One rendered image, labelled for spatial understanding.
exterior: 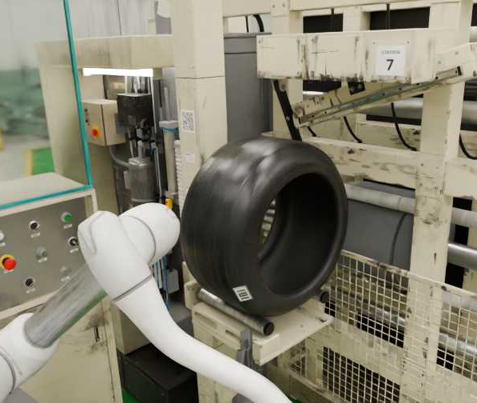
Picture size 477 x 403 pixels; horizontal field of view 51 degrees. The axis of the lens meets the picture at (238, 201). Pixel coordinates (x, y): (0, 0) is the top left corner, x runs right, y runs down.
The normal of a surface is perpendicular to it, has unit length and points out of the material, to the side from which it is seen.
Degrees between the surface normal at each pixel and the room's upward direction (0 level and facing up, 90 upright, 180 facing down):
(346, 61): 90
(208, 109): 90
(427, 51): 90
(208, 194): 57
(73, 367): 90
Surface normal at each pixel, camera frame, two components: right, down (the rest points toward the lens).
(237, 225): -0.07, 0.04
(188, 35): -0.74, 0.23
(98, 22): 0.37, 0.27
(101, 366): 0.67, 0.21
